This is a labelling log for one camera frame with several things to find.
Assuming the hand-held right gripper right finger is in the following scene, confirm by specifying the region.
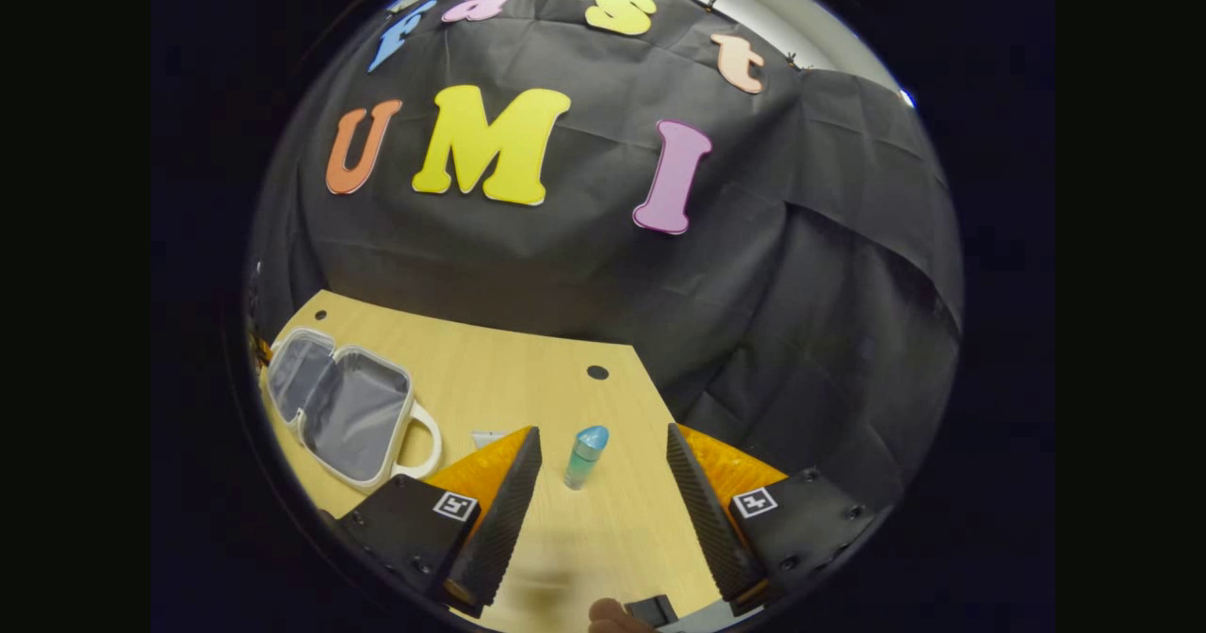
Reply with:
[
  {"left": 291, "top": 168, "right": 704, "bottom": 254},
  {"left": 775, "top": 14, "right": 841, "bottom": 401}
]
[{"left": 665, "top": 423, "right": 891, "bottom": 617}]

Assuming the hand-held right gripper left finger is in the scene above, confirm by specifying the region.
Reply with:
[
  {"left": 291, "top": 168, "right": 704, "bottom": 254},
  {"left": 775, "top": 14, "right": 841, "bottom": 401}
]
[{"left": 334, "top": 426, "right": 544, "bottom": 620}]

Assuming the blue bottle with blue cap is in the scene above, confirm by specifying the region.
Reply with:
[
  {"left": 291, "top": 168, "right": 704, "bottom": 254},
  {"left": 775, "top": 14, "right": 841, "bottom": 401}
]
[{"left": 563, "top": 424, "right": 611, "bottom": 491}]

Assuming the white suitcase with grey lining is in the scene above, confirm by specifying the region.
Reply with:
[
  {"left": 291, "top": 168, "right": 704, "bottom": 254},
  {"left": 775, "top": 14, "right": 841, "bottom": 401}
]
[{"left": 267, "top": 327, "right": 444, "bottom": 493}]

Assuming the black backdrop cloth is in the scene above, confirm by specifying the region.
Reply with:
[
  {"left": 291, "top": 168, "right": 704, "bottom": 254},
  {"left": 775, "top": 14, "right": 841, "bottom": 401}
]
[{"left": 250, "top": 0, "right": 964, "bottom": 511}]

